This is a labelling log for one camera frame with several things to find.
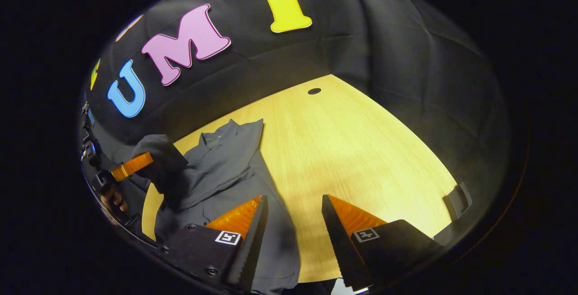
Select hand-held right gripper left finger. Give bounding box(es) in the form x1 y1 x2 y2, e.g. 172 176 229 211
156 195 269 293

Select black bracket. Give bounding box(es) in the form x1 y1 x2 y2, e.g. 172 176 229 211
442 181 474 221

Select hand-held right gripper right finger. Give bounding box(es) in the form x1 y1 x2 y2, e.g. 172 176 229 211
322 194 445 292

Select dark grey shirt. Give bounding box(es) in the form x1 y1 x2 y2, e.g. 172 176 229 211
131 118 301 293

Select black backdrop cloth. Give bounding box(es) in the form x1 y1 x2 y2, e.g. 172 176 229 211
84 0 511 246

